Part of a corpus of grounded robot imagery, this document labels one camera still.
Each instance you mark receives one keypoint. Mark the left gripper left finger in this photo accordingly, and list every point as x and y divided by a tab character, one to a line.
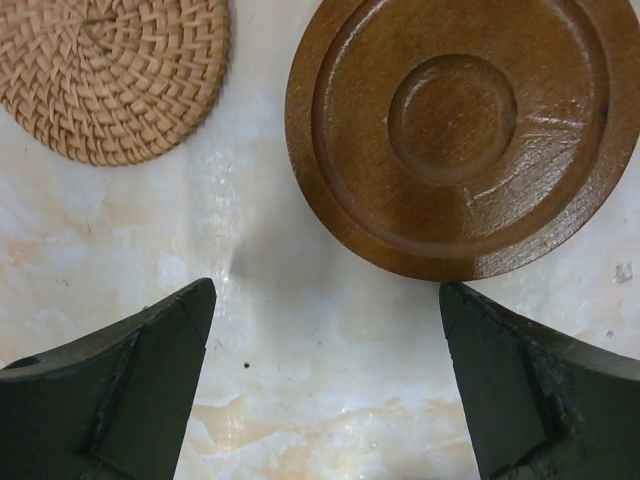
113	404

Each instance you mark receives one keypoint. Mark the woven rattan coaster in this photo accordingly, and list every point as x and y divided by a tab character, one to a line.
112	83

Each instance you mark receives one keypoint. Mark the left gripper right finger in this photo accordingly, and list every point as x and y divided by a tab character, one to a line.
539	404

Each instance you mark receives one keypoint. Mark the wooden coaster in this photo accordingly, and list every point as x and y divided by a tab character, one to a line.
460	140

